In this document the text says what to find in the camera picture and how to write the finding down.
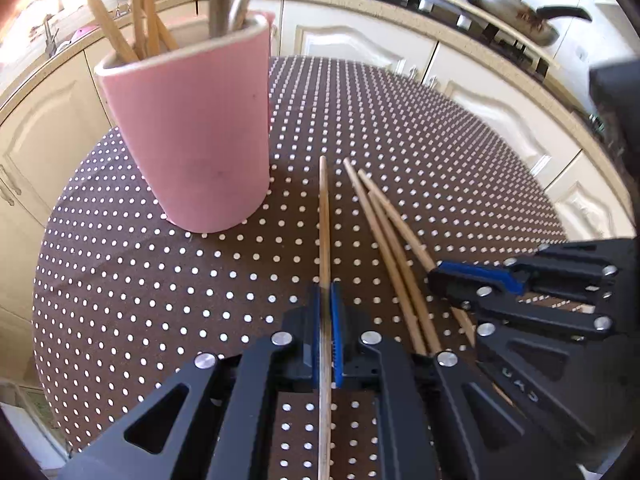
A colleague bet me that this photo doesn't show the metal faucet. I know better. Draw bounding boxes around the metal faucet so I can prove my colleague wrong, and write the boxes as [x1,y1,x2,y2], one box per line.
[42,15,60,58]

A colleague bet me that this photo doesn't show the pink cup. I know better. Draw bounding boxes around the pink cup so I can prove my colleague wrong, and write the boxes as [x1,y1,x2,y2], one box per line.
[94,9,277,235]

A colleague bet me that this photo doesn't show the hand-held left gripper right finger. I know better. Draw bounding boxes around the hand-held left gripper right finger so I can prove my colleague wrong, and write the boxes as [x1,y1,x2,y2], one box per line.
[327,281,586,480]

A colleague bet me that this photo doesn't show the steel wok pan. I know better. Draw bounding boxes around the steel wok pan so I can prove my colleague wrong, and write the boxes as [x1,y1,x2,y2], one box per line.
[462,0,593,46]

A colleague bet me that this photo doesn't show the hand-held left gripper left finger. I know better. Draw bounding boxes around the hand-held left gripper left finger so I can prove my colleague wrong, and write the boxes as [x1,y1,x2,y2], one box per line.
[59,282,323,480]

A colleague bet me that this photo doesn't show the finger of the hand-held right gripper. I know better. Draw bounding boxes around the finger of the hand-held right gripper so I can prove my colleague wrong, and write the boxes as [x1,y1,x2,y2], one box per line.
[435,238,634,312]
[428,271,637,472]

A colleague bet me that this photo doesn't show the brown polka dot tablecloth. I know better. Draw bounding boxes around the brown polka dot tablecloth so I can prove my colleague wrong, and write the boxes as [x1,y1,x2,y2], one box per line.
[31,55,571,480]

